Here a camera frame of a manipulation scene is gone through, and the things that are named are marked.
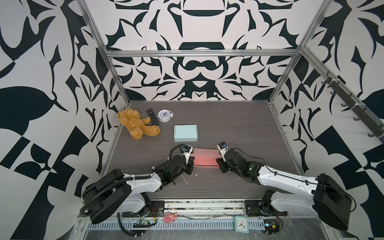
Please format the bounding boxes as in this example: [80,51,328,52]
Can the green square clock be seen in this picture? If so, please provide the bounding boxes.
[234,216,249,234]

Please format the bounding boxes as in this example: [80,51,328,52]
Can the pink paper boxes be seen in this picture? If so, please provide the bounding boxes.
[191,148,222,169]

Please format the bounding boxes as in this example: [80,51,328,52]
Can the pink small toy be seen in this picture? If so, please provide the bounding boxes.
[163,212,178,224]

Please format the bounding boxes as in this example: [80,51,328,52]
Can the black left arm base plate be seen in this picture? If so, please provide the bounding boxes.
[122,201,165,218]

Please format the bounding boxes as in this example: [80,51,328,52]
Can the black wall hook rail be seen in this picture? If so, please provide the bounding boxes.
[322,71,384,144]

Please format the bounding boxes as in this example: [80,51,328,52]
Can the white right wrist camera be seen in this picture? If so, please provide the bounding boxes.
[217,142,229,161]

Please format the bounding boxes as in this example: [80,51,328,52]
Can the black remote control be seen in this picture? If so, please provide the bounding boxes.
[146,108,159,126]

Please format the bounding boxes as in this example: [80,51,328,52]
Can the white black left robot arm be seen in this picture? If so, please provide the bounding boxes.
[79,144,195,238]

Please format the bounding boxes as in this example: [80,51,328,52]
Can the white slotted cable duct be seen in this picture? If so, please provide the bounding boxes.
[87,219,265,231]

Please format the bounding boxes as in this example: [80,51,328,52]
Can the light blue paper box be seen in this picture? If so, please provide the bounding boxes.
[174,125,198,143]

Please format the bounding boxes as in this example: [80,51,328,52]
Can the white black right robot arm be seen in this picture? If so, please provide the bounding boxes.
[217,142,357,231]

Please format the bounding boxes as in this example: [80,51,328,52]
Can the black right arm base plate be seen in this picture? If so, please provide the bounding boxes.
[244,200,288,217]

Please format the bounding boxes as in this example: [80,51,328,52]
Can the brown teddy bear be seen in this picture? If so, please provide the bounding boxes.
[117,109,161,140]

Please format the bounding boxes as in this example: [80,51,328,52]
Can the small electronics board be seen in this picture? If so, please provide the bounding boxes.
[263,218,282,236]

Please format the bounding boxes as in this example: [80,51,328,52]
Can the white round alarm clock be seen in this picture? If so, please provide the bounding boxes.
[158,109,174,123]

